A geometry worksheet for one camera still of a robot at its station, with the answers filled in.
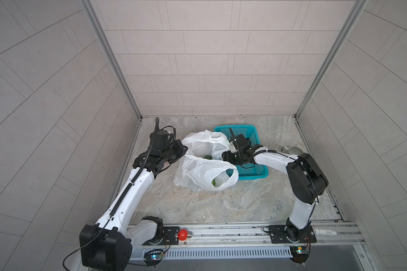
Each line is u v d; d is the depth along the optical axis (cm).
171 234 71
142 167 49
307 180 48
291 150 96
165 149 60
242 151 71
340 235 72
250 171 91
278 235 71
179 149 67
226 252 105
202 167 70
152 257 64
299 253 68
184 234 69
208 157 91
